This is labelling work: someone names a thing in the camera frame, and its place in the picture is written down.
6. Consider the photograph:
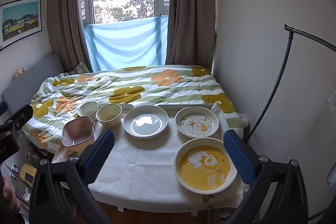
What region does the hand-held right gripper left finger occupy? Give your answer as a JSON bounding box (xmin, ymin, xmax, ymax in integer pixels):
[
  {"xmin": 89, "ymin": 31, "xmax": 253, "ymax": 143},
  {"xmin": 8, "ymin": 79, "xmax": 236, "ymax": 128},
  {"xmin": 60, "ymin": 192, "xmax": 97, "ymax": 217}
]
[{"xmin": 29, "ymin": 129, "xmax": 116, "ymax": 224}]

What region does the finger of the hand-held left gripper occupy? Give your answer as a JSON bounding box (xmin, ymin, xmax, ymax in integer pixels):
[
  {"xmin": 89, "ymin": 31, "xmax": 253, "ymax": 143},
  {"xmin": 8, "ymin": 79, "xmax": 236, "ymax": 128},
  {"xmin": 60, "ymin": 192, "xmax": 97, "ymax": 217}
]
[{"xmin": 0, "ymin": 104, "xmax": 34, "ymax": 135}]

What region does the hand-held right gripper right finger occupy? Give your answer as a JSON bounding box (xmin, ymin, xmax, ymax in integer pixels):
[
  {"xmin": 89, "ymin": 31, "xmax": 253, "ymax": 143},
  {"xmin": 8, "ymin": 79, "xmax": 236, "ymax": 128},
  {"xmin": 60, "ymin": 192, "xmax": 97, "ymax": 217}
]
[{"xmin": 223, "ymin": 130, "xmax": 309, "ymax": 224}]

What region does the pink square bowl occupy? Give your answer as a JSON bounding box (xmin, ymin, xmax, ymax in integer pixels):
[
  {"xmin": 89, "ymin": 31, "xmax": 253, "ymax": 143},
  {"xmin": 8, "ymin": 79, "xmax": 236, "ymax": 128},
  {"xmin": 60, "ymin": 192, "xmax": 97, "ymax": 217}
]
[{"xmin": 62, "ymin": 116, "xmax": 95, "ymax": 147}]

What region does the person's left hand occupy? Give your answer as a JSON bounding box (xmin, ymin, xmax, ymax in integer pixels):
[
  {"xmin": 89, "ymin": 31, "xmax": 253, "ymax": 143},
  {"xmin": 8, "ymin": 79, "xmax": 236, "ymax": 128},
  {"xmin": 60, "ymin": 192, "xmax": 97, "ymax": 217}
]
[{"xmin": 0, "ymin": 177, "xmax": 21, "ymax": 214}]

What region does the yellow box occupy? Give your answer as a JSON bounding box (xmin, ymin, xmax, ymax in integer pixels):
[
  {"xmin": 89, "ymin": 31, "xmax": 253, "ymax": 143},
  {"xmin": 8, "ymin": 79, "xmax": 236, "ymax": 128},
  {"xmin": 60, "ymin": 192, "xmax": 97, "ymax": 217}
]
[{"xmin": 20, "ymin": 164, "xmax": 38, "ymax": 188}]

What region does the cream bowl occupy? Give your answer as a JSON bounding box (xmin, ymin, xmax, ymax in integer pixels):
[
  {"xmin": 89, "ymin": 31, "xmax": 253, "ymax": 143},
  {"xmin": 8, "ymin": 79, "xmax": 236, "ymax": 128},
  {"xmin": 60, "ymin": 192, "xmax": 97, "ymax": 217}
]
[{"xmin": 96, "ymin": 103, "xmax": 123, "ymax": 129}]

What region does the grey headboard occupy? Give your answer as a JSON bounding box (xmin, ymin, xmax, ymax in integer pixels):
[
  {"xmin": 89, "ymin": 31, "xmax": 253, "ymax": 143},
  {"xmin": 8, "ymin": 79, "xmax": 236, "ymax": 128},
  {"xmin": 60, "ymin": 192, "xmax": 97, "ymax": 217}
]
[{"xmin": 0, "ymin": 52, "xmax": 64, "ymax": 115}]

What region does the small plush toy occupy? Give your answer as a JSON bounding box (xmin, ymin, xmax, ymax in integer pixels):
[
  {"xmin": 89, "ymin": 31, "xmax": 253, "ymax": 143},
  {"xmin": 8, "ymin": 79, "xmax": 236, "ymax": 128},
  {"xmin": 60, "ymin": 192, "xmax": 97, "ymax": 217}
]
[{"xmin": 13, "ymin": 67, "xmax": 26, "ymax": 81}]

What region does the small white bowl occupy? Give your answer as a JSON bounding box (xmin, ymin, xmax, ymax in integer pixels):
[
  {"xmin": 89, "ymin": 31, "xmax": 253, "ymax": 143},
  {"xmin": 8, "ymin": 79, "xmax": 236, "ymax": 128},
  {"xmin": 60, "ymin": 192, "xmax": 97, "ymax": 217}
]
[{"xmin": 77, "ymin": 101, "xmax": 99, "ymax": 121}]

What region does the white patterned tablecloth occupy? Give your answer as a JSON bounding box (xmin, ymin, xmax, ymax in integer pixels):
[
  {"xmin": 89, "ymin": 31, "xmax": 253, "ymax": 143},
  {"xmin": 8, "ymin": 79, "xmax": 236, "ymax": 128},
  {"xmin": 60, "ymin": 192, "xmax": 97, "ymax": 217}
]
[{"xmin": 52, "ymin": 102, "xmax": 249, "ymax": 211}]

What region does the grey plate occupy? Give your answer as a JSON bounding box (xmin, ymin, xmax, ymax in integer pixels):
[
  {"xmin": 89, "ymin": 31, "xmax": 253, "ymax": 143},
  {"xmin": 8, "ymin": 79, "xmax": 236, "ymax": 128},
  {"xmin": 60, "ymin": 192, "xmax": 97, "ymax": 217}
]
[{"xmin": 123, "ymin": 105, "xmax": 169, "ymax": 138}]

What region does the white duck print plate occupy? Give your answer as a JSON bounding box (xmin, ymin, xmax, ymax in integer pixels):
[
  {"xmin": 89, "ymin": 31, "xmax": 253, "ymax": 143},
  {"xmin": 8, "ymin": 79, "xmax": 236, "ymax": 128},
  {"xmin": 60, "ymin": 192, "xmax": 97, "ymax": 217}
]
[{"xmin": 175, "ymin": 106, "xmax": 219, "ymax": 139}]

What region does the floral striped blanket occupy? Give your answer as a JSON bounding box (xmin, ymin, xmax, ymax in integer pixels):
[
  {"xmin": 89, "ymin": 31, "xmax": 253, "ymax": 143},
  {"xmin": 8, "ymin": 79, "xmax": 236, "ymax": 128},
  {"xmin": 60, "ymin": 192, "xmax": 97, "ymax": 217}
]
[{"xmin": 22, "ymin": 65, "xmax": 249, "ymax": 154}]

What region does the green patterned pillow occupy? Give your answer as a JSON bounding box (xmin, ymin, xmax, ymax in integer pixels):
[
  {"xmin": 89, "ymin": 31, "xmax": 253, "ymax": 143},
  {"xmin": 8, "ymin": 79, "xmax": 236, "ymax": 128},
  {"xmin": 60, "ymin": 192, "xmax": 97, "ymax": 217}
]
[{"xmin": 69, "ymin": 61, "xmax": 90, "ymax": 75}]

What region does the light blue cloth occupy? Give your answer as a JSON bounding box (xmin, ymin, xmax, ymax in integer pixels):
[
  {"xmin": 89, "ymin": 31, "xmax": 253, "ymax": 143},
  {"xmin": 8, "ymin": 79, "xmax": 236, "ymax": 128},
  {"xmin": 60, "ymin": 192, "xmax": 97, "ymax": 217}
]
[{"xmin": 83, "ymin": 15, "xmax": 169, "ymax": 72}]

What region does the brown curtain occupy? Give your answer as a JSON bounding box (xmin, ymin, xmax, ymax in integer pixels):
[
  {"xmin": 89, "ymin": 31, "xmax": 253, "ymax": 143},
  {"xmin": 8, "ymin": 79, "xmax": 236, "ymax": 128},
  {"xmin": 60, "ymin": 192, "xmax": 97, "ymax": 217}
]
[
  {"xmin": 47, "ymin": 0, "xmax": 93, "ymax": 74},
  {"xmin": 165, "ymin": 0, "xmax": 217, "ymax": 68}
]

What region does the framed wall poster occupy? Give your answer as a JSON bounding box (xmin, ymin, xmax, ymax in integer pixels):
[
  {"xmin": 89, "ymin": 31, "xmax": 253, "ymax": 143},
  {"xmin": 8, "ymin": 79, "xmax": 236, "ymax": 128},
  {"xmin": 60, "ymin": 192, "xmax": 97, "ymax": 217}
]
[{"xmin": 0, "ymin": 0, "xmax": 42, "ymax": 50}]

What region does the black cable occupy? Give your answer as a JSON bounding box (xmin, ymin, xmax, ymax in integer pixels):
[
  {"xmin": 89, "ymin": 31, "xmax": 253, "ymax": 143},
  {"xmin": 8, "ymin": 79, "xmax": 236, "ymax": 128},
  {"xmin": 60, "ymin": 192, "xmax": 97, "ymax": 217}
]
[{"xmin": 243, "ymin": 25, "xmax": 336, "ymax": 222}]

